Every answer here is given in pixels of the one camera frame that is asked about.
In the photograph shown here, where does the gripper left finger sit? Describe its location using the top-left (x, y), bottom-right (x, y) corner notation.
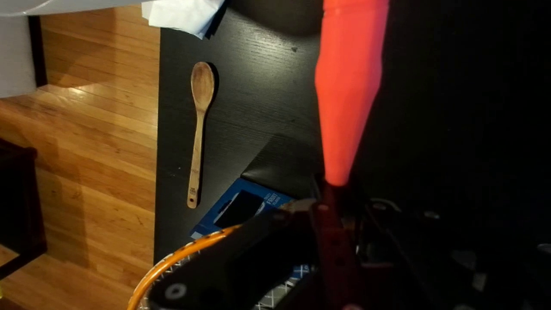
top-left (148, 199), bottom-right (322, 310)

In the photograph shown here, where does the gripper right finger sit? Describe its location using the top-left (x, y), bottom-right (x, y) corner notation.
top-left (361, 198), bottom-right (551, 310)

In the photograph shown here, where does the blue packet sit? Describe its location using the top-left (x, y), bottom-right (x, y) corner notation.
top-left (190, 177), bottom-right (313, 310)

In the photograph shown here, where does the wooden spoon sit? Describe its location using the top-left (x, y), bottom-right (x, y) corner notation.
top-left (186, 61), bottom-right (216, 210)

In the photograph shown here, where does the dark wooden furniture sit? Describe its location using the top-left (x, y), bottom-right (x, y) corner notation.
top-left (0, 138), bottom-right (48, 281)

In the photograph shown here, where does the white cloth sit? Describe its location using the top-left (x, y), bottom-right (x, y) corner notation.
top-left (141, 0), bottom-right (227, 40)

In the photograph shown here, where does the white furniture piece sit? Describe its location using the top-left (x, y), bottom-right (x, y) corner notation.
top-left (0, 0), bottom-right (149, 99)

